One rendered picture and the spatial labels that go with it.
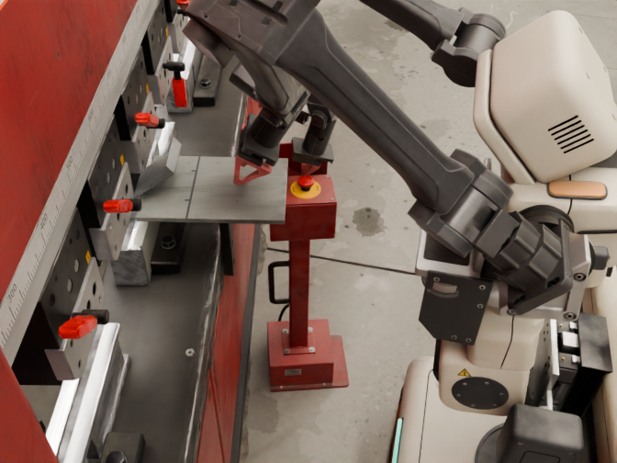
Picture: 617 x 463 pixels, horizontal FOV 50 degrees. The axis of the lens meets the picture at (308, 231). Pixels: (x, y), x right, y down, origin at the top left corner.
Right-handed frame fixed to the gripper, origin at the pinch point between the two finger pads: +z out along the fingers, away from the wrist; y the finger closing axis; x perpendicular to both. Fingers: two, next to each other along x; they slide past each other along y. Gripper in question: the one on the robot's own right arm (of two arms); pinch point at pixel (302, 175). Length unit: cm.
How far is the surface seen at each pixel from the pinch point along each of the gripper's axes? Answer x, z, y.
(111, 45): 42, -50, 46
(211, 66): -26.3, -9.8, 25.8
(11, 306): 87, -46, 49
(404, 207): -67, 59, -66
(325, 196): 12.9, -5.4, -3.0
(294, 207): 15.3, -2.6, 4.0
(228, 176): 31.3, -21.1, 23.4
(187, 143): 3.2, -5.9, 29.9
